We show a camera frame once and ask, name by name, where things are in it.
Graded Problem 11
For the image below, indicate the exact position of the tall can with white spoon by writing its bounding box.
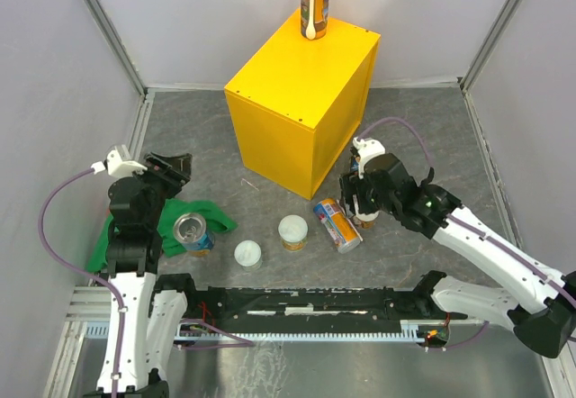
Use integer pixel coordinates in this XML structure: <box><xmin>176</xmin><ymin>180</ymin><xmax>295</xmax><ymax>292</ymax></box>
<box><xmin>301</xmin><ymin>0</ymin><xmax>329</xmax><ymax>41</ymax></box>

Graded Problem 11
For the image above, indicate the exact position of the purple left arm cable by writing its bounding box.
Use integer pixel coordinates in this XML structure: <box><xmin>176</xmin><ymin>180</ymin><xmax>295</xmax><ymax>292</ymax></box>
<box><xmin>38</xmin><ymin>167</ymin><xmax>127</xmax><ymax>393</ymax></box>

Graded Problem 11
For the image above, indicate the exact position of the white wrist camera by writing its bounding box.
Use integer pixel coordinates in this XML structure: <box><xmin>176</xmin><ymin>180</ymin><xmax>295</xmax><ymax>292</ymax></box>
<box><xmin>91</xmin><ymin>144</ymin><xmax>147</xmax><ymax>179</ymax></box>
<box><xmin>351</xmin><ymin>137</ymin><xmax>386</xmax><ymax>173</ymax></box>

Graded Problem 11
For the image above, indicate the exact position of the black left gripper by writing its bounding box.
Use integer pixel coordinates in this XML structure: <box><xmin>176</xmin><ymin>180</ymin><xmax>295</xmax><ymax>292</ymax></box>
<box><xmin>130</xmin><ymin>149</ymin><xmax>193</xmax><ymax>227</ymax></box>

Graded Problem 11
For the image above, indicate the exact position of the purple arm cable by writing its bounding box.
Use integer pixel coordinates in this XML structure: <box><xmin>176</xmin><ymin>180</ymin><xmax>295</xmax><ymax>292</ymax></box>
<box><xmin>38</xmin><ymin>167</ymin><xmax>127</xmax><ymax>393</ymax></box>
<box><xmin>359</xmin><ymin>116</ymin><xmax>576</xmax><ymax>354</ymax></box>

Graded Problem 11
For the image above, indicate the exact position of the green cloth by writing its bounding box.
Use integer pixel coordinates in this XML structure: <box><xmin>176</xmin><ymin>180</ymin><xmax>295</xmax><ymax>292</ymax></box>
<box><xmin>85</xmin><ymin>198</ymin><xmax>238</xmax><ymax>274</ymax></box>

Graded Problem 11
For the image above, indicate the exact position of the small jar white lid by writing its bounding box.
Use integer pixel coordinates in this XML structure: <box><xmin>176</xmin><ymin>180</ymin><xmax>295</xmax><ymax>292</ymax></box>
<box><xmin>234</xmin><ymin>240</ymin><xmax>262</xmax><ymax>271</ymax></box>

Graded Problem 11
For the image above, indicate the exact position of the small can white lid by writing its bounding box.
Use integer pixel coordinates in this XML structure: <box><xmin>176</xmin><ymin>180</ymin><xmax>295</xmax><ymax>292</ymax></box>
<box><xmin>353</xmin><ymin>206</ymin><xmax>380</xmax><ymax>229</ymax></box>

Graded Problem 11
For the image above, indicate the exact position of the light blue cable duct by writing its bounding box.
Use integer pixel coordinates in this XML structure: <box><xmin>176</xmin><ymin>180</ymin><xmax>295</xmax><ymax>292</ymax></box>
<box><xmin>84</xmin><ymin>319</ymin><xmax>427</xmax><ymax>343</ymax></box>

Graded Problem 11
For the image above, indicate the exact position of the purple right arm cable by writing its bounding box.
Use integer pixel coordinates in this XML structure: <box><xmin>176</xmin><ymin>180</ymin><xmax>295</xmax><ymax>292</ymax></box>
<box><xmin>359</xmin><ymin>116</ymin><xmax>576</xmax><ymax>354</ymax></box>

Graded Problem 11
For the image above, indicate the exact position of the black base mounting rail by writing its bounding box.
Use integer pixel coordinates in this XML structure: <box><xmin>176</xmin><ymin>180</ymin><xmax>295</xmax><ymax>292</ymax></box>
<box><xmin>182</xmin><ymin>274</ymin><xmax>469</xmax><ymax>334</ymax></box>

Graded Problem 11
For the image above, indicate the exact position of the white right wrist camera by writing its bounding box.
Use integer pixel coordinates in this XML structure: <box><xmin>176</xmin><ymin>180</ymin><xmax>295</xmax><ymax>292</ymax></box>
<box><xmin>351</xmin><ymin>137</ymin><xmax>386</xmax><ymax>173</ymax></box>

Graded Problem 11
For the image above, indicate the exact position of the yellow can white lid middle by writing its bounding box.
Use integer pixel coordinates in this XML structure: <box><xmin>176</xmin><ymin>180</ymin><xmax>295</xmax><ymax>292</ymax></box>
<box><xmin>278</xmin><ymin>214</ymin><xmax>308</xmax><ymax>251</ymax></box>

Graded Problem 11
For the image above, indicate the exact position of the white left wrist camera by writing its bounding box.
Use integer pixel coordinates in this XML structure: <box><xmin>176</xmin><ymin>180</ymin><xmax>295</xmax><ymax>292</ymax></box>
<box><xmin>91</xmin><ymin>144</ymin><xmax>147</xmax><ymax>179</ymax></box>

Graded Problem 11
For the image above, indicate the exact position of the blue yellow can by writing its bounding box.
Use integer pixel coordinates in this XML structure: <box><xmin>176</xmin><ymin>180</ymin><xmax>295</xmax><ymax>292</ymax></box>
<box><xmin>313</xmin><ymin>198</ymin><xmax>363</xmax><ymax>254</ymax></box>

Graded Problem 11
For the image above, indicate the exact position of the blue soup can lying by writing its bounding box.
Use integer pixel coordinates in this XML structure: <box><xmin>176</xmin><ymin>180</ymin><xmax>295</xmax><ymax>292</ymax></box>
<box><xmin>350</xmin><ymin>156</ymin><xmax>360</xmax><ymax>176</ymax></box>

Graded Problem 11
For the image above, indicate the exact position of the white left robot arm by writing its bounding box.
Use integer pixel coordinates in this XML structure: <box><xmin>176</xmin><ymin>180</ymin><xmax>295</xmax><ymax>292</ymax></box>
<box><xmin>90</xmin><ymin>150</ymin><xmax>199</xmax><ymax>397</ymax></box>

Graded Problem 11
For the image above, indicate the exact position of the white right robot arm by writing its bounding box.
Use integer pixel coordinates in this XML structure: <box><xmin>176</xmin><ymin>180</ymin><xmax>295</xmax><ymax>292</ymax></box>
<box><xmin>339</xmin><ymin>146</ymin><xmax>575</xmax><ymax>358</ymax></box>

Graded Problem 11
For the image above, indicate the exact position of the open blue tin can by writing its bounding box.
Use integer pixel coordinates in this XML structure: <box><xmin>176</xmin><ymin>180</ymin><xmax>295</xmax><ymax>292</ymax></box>
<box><xmin>173</xmin><ymin>213</ymin><xmax>214</xmax><ymax>257</ymax></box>

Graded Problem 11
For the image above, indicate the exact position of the yellow wooden cabinet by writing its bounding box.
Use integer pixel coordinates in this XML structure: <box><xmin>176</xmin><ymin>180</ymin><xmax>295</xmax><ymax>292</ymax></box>
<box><xmin>224</xmin><ymin>11</ymin><xmax>381</xmax><ymax>199</ymax></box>

